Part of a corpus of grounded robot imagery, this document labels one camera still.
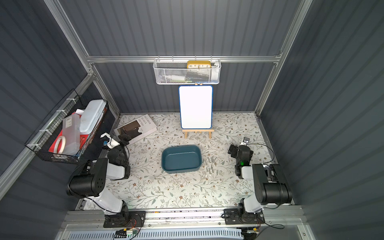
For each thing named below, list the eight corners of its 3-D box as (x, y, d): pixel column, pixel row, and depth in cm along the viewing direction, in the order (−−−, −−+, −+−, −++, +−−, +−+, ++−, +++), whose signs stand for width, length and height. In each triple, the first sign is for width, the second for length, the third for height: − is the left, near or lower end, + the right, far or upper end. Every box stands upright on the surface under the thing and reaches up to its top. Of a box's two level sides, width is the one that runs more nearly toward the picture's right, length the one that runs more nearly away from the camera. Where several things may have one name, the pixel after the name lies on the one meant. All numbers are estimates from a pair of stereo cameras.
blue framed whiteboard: (182, 135, 109) (177, 99, 83) (183, 121, 118) (179, 85, 92) (210, 135, 109) (214, 99, 83) (209, 121, 118) (212, 85, 92)
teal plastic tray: (160, 173, 91) (159, 169, 87) (164, 149, 102) (163, 144, 98) (202, 173, 91) (202, 169, 87) (201, 149, 102) (201, 144, 97)
